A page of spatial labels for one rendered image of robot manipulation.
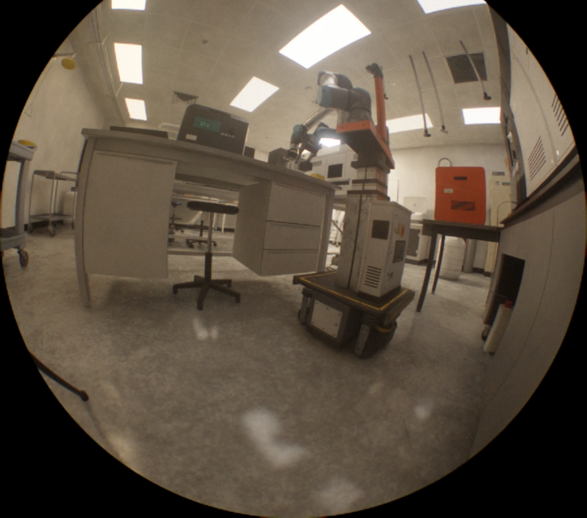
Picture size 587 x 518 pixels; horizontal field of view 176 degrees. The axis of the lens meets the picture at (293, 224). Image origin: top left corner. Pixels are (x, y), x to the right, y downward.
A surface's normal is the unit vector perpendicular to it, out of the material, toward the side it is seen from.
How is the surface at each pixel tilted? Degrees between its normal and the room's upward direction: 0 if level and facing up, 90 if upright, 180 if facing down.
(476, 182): 90
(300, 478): 0
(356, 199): 90
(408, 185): 90
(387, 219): 90
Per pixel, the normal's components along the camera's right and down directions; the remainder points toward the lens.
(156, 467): 0.12, -0.99
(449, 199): -0.78, -0.08
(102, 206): 0.61, 0.09
